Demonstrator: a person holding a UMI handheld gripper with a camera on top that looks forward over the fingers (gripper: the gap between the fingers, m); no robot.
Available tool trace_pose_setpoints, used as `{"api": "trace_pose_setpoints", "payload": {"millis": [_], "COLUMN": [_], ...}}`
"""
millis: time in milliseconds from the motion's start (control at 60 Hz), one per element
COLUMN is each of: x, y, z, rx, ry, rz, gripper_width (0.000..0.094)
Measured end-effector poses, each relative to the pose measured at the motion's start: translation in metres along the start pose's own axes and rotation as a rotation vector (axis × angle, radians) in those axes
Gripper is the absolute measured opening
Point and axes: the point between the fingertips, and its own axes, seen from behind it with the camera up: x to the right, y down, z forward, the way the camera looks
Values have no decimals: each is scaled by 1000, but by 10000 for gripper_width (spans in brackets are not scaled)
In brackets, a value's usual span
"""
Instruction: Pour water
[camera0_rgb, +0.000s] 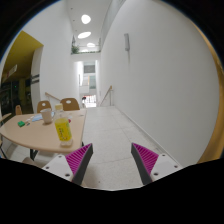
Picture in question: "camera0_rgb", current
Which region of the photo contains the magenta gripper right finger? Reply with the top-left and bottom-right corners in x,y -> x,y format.
130,142 -> 183,186

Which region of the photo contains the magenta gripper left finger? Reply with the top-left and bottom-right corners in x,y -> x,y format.
42,142 -> 94,186

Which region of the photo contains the yellow drink plastic bottle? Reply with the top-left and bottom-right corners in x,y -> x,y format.
53,103 -> 72,147

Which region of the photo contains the white ceramic mug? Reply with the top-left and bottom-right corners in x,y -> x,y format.
40,108 -> 54,124

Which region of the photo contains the wooden chair right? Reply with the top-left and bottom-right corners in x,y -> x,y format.
60,98 -> 80,111

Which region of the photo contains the wooden chair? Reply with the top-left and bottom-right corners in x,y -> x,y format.
15,105 -> 22,115
60,98 -> 80,111
37,100 -> 51,113

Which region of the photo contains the round beige table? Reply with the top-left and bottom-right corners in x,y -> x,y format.
0,109 -> 87,159

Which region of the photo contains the blue face mask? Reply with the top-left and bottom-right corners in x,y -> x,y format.
30,114 -> 43,122

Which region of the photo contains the green small box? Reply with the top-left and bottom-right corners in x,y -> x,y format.
17,121 -> 25,127

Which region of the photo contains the wooden chair far left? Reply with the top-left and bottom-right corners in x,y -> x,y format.
15,105 -> 22,115

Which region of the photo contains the balcony green plant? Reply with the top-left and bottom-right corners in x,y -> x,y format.
71,45 -> 80,54

